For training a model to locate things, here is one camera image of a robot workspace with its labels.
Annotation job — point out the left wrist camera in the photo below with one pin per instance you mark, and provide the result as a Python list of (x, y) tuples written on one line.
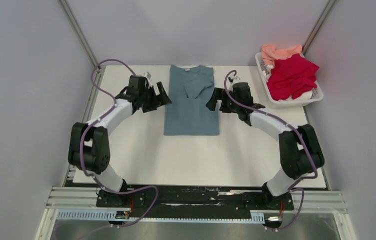
[(147, 75)]

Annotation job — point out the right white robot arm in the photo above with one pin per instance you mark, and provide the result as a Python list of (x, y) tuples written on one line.
[(299, 149)]

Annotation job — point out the aluminium front rail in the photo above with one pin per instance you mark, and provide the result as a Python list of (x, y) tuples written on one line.
[(315, 201)]

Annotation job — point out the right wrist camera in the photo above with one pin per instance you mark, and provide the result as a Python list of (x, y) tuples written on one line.
[(233, 79)]

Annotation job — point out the teal blue t-shirt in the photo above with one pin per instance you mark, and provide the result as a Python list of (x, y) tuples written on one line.
[(190, 89)]

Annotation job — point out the right aluminium frame post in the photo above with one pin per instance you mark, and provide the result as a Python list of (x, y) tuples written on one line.
[(318, 25)]

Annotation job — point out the aluminium frame post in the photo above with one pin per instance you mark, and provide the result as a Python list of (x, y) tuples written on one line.
[(71, 18), (318, 25)]

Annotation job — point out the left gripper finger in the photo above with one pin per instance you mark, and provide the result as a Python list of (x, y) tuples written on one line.
[(149, 107), (162, 97)]

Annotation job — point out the red t-shirt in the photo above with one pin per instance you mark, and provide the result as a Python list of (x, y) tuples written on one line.
[(292, 77)]

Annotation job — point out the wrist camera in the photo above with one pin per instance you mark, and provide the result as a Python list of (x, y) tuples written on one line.
[(147, 75), (233, 79)]

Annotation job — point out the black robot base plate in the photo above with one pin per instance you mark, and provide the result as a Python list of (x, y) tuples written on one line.
[(183, 201)]

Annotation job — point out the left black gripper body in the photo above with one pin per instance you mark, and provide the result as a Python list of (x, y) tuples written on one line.
[(148, 95)]

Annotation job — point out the peach orange t-shirt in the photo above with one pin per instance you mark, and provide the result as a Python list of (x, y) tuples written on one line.
[(270, 53)]

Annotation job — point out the white plastic laundry basket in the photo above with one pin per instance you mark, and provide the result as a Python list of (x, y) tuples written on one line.
[(317, 94)]

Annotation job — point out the left aluminium frame post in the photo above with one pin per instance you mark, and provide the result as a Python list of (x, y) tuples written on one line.
[(71, 18)]

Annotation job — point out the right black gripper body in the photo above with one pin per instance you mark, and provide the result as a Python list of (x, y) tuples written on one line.
[(228, 106)]

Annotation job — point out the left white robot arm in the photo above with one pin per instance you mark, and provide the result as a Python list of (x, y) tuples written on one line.
[(89, 148)]

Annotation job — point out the white slotted cable duct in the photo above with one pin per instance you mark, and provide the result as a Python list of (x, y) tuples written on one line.
[(112, 216)]

